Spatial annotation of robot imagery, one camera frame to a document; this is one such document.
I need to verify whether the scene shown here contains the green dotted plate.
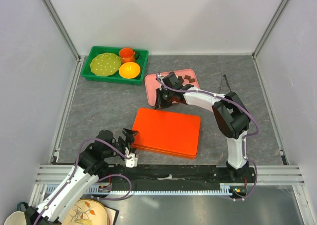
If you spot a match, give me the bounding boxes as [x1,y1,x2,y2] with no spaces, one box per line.
[90,53,122,77]

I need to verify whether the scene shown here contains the orange chocolate box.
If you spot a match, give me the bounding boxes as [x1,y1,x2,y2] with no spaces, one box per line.
[132,144,197,160]

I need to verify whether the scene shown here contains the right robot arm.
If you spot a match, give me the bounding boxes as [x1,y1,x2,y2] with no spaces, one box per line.
[154,71,251,182]

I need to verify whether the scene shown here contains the orange mug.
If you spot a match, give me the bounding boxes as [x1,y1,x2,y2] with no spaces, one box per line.
[119,47,140,63]

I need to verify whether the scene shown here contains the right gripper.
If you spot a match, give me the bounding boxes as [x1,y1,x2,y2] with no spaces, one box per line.
[154,88,174,111]

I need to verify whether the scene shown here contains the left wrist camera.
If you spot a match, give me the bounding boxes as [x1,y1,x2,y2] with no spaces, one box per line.
[125,147,138,168]

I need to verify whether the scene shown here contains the orange box lid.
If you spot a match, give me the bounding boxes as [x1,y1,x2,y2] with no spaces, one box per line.
[132,108,201,154]

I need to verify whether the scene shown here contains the orange bowl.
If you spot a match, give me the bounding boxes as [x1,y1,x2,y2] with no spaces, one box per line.
[119,62,141,79]

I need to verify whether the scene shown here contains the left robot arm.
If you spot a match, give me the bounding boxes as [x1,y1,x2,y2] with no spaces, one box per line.
[24,128,138,225]

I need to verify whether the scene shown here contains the white green mug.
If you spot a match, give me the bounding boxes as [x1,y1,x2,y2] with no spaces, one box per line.
[4,202,29,225]

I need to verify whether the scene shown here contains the green plastic bin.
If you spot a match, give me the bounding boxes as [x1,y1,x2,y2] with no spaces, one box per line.
[81,46,149,85]

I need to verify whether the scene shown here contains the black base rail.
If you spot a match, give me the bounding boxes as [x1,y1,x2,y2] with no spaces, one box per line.
[100,164,256,192]

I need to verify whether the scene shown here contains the painted bird plate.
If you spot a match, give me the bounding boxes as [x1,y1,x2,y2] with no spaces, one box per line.
[62,199,110,225]

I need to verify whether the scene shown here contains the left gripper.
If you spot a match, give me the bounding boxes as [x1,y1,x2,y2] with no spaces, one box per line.
[103,129,138,159]

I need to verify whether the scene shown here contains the metal tongs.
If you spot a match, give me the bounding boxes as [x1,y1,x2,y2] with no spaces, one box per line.
[219,74,232,93]

